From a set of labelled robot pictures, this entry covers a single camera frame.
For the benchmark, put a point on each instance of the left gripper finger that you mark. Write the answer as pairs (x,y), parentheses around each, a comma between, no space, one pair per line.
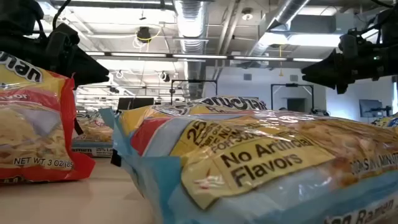
(90,67)
(85,83)

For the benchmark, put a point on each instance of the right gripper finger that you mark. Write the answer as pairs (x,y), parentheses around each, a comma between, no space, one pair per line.
(326,70)
(342,87)

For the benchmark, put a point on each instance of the light blue Maruchan ramen pack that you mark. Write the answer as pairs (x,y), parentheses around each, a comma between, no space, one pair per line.
(248,174)
(93,133)

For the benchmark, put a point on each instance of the red Maruchan ramen pack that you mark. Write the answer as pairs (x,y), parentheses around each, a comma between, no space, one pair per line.
(37,130)

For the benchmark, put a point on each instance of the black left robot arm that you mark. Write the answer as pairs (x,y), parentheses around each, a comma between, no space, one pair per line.
(15,18)

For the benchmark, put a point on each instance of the round ceiling sensor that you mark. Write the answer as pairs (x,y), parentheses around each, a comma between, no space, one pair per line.
(247,14)

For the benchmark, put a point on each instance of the long ceiling light bar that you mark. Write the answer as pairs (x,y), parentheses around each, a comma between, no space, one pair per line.
(199,56)

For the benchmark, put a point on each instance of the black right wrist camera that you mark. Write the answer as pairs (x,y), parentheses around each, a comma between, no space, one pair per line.
(348,43)

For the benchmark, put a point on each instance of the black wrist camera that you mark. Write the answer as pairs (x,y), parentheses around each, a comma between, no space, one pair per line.
(348,43)
(62,35)

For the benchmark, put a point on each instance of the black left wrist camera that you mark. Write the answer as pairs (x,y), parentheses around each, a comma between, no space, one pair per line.
(62,35)

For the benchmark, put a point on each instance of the wall mounted dark screen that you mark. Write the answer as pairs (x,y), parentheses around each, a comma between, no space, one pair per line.
(370,108)

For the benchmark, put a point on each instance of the black metal frame stand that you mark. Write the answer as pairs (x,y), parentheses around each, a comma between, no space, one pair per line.
(194,81)
(292,85)

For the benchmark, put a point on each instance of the smooth silver ventilation duct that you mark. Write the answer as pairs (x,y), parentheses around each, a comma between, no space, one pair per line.
(289,9)

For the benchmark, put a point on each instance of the ribbed silver ventilation duct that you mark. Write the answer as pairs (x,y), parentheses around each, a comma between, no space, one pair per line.
(190,25)

